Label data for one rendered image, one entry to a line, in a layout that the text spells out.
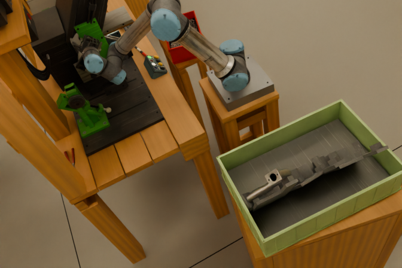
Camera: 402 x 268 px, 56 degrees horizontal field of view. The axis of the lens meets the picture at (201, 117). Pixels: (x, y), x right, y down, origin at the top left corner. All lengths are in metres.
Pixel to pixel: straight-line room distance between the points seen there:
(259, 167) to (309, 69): 1.71
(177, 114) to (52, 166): 0.64
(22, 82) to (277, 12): 2.66
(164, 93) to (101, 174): 0.53
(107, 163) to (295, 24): 2.40
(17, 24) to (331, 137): 1.39
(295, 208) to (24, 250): 2.00
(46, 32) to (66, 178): 0.82
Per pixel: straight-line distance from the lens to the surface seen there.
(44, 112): 1.96
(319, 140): 1.77
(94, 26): 2.04
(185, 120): 1.85
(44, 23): 2.24
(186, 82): 2.37
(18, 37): 1.61
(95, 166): 1.89
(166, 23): 1.48
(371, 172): 1.71
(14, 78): 1.82
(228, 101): 1.86
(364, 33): 3.62
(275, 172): 1.28
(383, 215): 1.70
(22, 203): 3.21
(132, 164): 1.81
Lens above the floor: 2.30
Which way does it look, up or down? 49 degrees down
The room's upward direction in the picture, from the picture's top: 17 degrees counter-clockwise
